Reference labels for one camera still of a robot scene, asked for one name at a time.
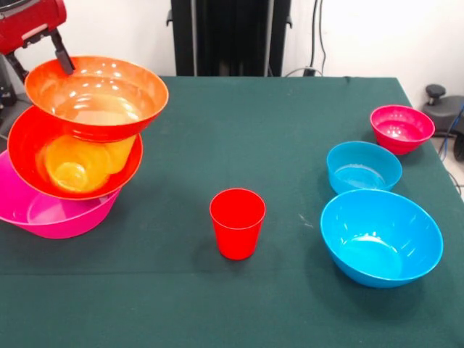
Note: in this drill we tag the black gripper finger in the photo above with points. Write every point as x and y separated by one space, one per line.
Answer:
63 54
18 65

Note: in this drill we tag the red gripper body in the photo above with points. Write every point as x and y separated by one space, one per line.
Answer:
32 25

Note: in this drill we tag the orange-red bowl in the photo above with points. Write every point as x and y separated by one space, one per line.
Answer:
94 94
25 152

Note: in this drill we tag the orange cup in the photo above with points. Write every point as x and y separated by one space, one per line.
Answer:
76 170

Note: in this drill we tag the yellow cup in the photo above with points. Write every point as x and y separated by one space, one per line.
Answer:
121 156

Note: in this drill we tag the large blue bowl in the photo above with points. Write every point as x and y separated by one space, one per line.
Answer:
380 235

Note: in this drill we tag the large pink bowl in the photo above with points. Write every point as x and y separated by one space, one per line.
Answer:
54 221

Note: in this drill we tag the red cup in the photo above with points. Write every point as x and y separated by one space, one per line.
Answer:
237 232

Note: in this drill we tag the dark green tablecloth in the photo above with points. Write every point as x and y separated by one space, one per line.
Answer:
232 308

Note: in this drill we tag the small blue bowl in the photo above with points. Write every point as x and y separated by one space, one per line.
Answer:
362 159

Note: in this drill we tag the small magenta bowl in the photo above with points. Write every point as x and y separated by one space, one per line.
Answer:
398 139

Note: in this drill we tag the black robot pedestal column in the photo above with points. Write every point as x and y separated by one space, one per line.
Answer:
232 36

